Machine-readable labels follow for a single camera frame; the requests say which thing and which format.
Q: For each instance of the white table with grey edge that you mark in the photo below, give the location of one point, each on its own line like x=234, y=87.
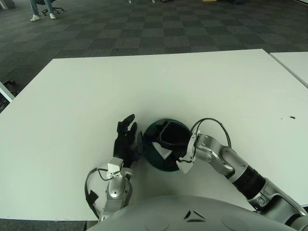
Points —
x=5, y=91

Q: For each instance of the grey robot torso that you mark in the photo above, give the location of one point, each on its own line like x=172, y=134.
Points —
x=187, y=216

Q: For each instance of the person in jeans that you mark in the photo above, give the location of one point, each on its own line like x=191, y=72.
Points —
x=34, y=9

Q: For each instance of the white side table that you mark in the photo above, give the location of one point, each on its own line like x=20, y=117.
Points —
x=293, y=63

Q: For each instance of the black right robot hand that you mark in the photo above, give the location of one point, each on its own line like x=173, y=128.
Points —
x=175, y=134

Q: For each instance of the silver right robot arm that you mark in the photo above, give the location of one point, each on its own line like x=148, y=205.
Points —
x=228, y=161

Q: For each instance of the green round plate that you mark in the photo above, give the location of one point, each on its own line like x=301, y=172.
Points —
x=150, y=146

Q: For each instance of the black items on floor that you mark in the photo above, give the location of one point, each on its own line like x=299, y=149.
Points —
x=9, y=83

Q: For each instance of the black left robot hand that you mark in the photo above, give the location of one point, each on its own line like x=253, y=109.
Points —
x=122, y=146

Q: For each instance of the black office chair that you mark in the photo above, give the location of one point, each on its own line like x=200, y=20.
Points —
x=56, y=9

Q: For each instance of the white charger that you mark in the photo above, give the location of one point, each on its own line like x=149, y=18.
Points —
x=163, y=151

